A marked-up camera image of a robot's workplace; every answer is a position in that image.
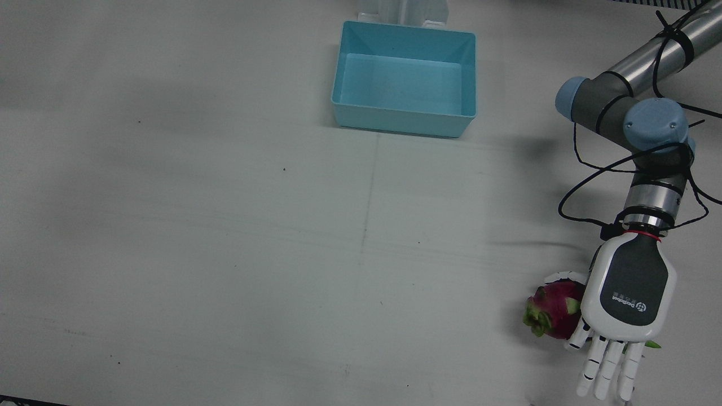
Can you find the pink dragon fruit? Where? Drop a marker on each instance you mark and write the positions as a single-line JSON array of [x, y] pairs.
[[558, 310]]

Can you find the white stand base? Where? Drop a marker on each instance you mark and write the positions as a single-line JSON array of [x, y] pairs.
[[403, 11]]

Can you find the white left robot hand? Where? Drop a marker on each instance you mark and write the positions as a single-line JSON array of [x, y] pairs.
[[632, 293]]

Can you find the left UR5e robot arm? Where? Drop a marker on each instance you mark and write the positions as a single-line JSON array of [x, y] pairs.
[[654, 121]]

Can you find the empty light blue plastic bin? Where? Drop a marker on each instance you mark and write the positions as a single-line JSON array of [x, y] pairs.
[[403, 82]]

